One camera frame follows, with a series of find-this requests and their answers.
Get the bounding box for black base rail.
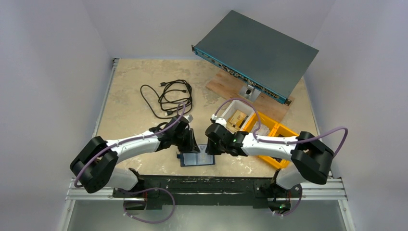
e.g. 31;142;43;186
113;175;301;211

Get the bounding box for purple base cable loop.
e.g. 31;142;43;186
122;187;177;224

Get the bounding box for aluminium table frame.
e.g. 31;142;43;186
59;59;350;231

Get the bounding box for gold cards stack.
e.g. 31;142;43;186
227;110;248;133

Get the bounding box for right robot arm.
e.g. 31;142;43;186
205;123;334;190

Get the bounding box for yellow plastic bin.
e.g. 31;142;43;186
244;113;298;169

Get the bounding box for white cards in yellow bin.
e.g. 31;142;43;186
252;123;271;136

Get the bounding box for wooden board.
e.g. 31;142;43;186
206;70;290;122

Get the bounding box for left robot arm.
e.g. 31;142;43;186
69;115;199;193

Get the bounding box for white plastic bin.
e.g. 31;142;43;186
221;100;255;132

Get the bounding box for metal stand bracket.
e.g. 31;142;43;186
239;85;261;102

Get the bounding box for blue network switch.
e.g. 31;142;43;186
191;10;319;105

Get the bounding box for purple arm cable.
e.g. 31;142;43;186
210;98;349;158
74;102;187;189

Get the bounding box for black coiled cable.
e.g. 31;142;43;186
140;79;193;119

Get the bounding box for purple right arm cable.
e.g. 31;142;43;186
210;98;349;158

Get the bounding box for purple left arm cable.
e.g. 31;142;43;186
74;102;187;189

